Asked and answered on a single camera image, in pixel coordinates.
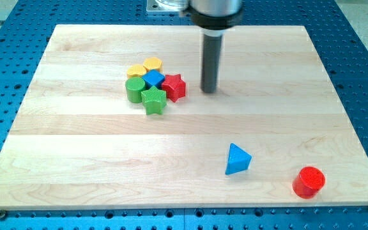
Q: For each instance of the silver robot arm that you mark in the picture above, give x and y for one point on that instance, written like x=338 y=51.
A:
x=214 y=16

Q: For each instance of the left board clamp screw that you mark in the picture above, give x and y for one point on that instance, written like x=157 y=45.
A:
x=3 y=214

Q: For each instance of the red star block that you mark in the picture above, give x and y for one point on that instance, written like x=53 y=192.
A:
x=174 y=87

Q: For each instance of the green star block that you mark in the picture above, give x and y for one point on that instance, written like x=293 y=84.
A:
x=154 y=100

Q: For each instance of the blue cube block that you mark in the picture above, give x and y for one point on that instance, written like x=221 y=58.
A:
x=153 y=78

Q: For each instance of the green cylinder block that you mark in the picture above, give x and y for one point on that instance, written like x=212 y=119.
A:
x=134 y=86

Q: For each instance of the yellow hexagon block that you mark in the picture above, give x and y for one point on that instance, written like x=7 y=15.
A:
x=153 y=63

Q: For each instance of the yellow semicircle block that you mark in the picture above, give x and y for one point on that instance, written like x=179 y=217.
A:
x=136 y=71

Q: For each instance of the blue triangle block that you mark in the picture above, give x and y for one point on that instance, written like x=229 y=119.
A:
x=238 y=160

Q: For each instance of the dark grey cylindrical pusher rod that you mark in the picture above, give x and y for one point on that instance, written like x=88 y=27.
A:
x=210 y=63

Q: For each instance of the red cylinder block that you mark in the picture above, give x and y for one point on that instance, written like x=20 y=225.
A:
x=309 y=181

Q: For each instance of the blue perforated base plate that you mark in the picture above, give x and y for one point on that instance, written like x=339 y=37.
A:
x=338 y=29

